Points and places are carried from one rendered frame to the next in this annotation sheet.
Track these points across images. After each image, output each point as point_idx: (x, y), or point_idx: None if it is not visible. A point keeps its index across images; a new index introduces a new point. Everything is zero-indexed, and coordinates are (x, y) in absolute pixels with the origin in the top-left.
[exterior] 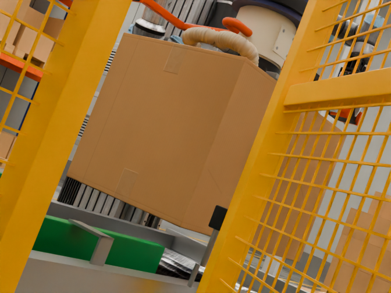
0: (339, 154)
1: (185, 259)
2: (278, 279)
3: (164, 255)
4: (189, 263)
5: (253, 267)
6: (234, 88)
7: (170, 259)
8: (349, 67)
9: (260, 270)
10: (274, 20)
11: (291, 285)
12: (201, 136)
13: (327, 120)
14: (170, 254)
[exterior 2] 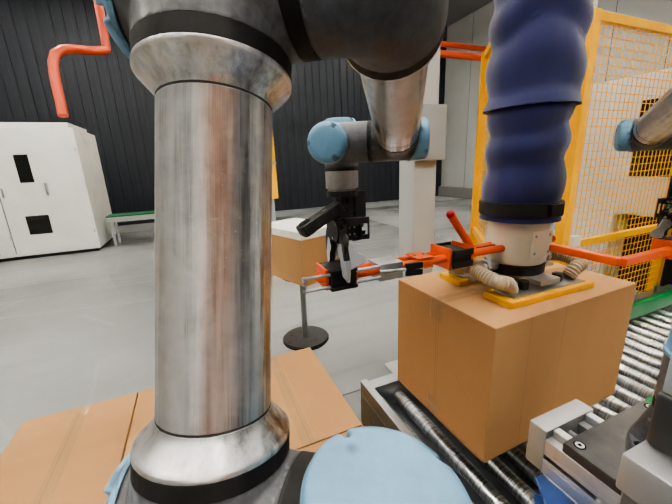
0: (398, 296)
1: (473, 503)
2: (395, 413)
3: (502, 495)
4: (473, 469)
5: (411, 433)
6: None
7: (496, 458)
8: (357, 212)
9: (406, 428)
10: None
11: (388, 405)
12: None
13: (431, 272)
14: (495, 492)
